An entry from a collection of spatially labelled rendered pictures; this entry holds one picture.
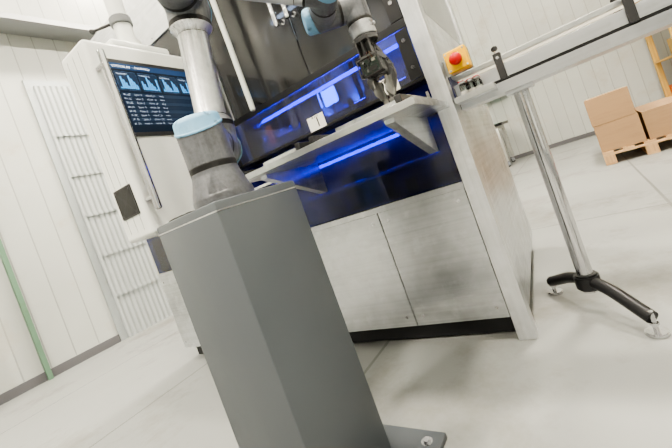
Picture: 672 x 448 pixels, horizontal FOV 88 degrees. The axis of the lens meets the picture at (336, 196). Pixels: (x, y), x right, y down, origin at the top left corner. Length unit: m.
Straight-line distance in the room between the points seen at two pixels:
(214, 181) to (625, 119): 4.13
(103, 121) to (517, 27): 7.89
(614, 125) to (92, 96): 4.29
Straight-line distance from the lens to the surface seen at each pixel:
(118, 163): 1.51
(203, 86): 1.07
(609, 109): 4.50
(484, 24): 8.69
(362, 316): 1.65
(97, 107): 1.58
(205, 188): 0.86
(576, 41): 1.40
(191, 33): 1.13
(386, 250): 1.46
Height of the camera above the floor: 0.73
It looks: 1 degrees down
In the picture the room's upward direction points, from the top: 20 degrees counter-clockwise
